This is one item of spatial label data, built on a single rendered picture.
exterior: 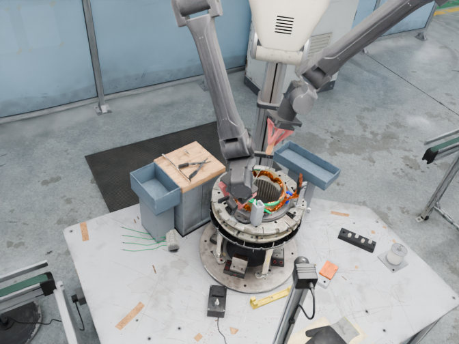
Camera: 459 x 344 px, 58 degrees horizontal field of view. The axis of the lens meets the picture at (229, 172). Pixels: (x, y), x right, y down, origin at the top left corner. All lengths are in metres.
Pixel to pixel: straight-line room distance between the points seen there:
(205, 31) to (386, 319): 1.17
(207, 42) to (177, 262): 0.89
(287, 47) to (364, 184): 1.91
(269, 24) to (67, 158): 2.15
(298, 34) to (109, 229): 1.04
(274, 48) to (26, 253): 1.91
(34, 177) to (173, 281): 1.85
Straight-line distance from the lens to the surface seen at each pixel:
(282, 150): 1.72
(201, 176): 1.52
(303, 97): 1.13
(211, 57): 1.05
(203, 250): 1.63
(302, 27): 1.53
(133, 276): 1.60
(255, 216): 1.30
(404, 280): 1.78
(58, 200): 3.00
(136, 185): 1.53
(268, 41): 1.56
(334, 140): 3.61
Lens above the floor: 2.12
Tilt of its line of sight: 43 degrees down
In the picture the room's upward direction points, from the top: 6 degrees clockwise
